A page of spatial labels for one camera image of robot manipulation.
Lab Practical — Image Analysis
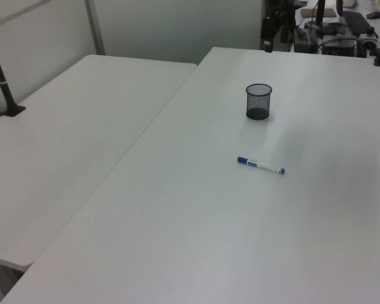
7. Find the black camera pole with flat base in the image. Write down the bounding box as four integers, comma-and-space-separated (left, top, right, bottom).
0, 27, 27, 118

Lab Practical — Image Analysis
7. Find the white marker with blue cap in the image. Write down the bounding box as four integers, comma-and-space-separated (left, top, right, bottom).
236, 155, 286, 175

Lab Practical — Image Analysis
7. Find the brown desk pad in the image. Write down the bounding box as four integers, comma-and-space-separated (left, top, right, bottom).
300, 8, 336, 18

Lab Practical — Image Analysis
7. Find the black monitor stand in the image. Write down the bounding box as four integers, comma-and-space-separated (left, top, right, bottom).
304, 0, 348, 36

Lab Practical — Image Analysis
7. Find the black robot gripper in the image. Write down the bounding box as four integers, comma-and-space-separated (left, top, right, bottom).
261, 0, 297, 53

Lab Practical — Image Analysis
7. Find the grey equipment box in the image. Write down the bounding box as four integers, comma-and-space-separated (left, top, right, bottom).
292, 26, 320, 53

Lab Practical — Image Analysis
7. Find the black controller box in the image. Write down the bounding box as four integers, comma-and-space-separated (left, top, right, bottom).
322, 34, 359, 58

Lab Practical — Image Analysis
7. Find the white emergency stop button box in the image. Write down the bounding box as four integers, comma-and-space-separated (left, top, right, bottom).
357, 27, 380, 58

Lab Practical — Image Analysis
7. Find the black mesh pen cup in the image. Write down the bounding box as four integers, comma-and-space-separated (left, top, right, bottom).
244, 83, 274, 122

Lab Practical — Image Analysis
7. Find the black computer keyboard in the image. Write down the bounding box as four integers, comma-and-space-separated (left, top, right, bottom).
342, 10, 371, 36

